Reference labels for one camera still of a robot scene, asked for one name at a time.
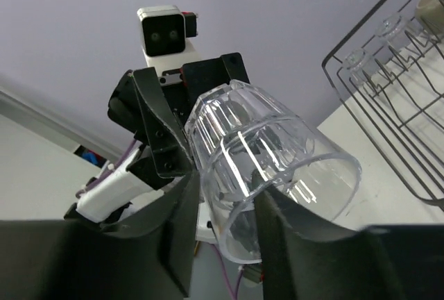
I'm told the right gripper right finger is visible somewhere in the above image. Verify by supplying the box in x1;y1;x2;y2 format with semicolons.
255;187;443;299

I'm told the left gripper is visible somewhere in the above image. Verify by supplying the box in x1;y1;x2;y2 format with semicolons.
132;52;250;178

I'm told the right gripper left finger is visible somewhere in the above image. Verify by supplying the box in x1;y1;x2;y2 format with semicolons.
1;172;200;299

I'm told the clear plastic cup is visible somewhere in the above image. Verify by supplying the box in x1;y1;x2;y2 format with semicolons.
342;49;380;90
185;80;361;265
375;12;426;56

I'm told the beige cup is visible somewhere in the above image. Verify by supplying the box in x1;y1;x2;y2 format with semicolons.
415;0;443;35

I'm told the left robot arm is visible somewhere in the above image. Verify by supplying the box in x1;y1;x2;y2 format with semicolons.
65;52;249;228

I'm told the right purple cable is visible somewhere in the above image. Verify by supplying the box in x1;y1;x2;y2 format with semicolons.
207;240;244;300

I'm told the purple cable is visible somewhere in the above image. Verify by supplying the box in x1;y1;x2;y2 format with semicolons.
207;240;244;300
76;138;139;197

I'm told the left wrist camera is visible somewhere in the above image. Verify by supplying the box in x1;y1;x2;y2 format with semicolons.
137;6;200;76

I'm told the aluminium mounting rail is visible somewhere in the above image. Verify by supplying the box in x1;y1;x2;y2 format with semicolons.
1;87;123;160

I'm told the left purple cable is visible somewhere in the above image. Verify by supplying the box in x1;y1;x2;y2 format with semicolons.
76;138;139;197

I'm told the black wire dish rack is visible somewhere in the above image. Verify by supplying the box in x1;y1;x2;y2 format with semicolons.
321;0;443;209

